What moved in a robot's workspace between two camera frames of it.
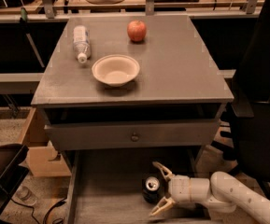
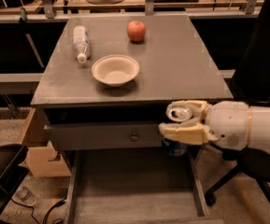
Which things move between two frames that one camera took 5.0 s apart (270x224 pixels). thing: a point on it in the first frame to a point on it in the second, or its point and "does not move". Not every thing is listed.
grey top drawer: [134, 134] does not move
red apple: [136, 30] does not move
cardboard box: [42, 160] does not move
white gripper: [178, 188] to [229, 123]
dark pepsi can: [152, 189] to [176, 148]
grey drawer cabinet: [131, 83] does not move
